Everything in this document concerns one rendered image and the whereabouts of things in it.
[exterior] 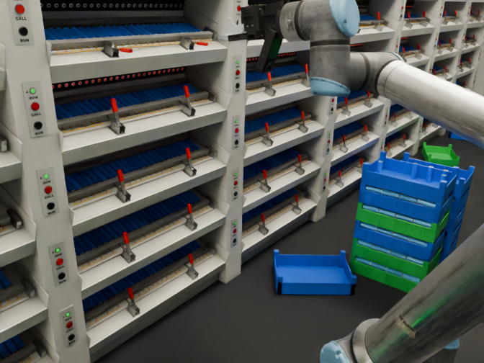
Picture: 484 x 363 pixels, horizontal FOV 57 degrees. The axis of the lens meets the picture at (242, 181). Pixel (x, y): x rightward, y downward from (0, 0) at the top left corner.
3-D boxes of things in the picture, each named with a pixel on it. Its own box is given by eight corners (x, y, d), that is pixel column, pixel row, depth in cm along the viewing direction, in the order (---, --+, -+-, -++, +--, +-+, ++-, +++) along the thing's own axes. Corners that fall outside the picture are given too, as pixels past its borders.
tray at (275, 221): (314, 210, 226) (325, 189, 218) (238, 259, 182) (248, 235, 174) (284, 187, 234) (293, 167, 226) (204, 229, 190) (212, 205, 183)
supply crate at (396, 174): (455, 186, 171) (459, 166, 168) (441, 204, 156) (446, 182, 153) (379, 168, 187) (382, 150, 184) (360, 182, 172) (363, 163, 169)
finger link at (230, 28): (217, 19, 119) (246, 14, 114) (220, 42, 121) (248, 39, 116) (210, 19, 116) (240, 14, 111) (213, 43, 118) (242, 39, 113)
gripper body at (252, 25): (256, 7, 116) (294, 1, 109) (259, 42, 119) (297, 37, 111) (237, 7, 111) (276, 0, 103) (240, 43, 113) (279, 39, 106)
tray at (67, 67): (224, 60, 145) (232, 32, 139) (48, 84, 101) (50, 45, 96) (183, 34, 153) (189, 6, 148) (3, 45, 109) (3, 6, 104)
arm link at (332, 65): (366, 96, 103) (367, 39, 100) (324, 98, 98) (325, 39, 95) (341, 96, 111) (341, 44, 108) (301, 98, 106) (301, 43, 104)
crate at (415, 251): (443, 240, 180) (446, 223, 177) (428, 262, 165) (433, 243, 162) (372, 219, 196) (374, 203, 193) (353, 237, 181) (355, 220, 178)
